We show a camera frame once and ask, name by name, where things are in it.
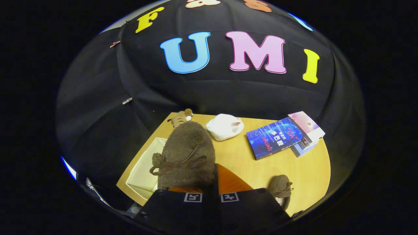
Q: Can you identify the brown striped plush toy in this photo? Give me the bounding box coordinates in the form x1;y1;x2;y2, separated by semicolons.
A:
167;108;194;128

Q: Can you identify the grey fabric storage box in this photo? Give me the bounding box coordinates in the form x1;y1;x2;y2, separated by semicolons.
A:
126;137;168;200

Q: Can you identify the white plush toy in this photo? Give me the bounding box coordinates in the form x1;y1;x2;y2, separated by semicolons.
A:
206;114;244;141

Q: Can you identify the blue book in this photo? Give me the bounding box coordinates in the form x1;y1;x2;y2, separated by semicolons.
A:
246;117;306;160

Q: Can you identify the brown fluffy shoe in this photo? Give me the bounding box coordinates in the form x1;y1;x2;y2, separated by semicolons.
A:
268;175;294;210
150;121;217;191

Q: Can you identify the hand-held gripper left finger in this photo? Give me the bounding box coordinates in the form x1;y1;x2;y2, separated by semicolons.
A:
136;186;212;230

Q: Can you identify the lit screen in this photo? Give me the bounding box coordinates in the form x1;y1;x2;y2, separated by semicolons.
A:
60;156;77;180

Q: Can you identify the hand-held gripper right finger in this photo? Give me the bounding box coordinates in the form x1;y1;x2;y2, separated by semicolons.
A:
212;163;291;230

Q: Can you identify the pink book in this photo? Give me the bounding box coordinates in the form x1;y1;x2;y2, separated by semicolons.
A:
287;111;326;144

